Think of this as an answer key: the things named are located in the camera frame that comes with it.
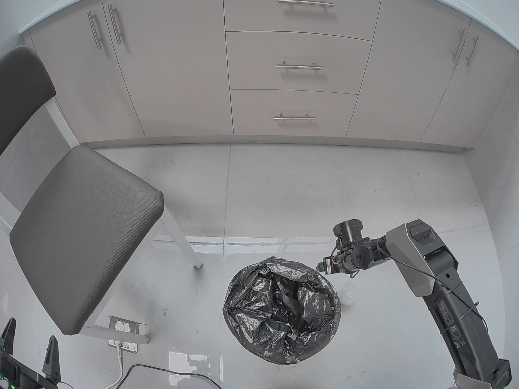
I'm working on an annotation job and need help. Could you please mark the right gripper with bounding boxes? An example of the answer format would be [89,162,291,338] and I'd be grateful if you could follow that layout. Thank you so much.
[316,254,354,277]

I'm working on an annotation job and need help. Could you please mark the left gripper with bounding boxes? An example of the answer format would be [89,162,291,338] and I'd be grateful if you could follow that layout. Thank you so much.
[0,318,62,389]

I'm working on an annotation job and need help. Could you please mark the clear plastic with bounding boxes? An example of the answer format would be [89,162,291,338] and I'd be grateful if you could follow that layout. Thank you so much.
[340,282,360,306]

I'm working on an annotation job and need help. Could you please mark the black plastic bag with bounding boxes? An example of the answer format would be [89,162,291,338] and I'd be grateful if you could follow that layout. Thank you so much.
[222,257,342,365]

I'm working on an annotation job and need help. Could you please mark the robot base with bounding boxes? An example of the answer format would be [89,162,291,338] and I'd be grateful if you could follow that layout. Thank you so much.
[452,369,487,389]

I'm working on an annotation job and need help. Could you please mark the grey padded chair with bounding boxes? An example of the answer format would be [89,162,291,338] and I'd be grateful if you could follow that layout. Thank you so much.
[0,45,203,345]

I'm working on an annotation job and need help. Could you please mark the beige cabinet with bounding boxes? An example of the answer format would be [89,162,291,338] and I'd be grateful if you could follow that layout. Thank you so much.
[20,0,519,152]

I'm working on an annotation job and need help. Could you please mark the white cable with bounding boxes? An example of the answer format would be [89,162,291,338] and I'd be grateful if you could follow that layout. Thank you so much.
[107,339,125,389]

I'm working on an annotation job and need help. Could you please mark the black cable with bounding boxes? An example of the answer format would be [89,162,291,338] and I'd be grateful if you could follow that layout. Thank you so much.
[106,364,223,389]

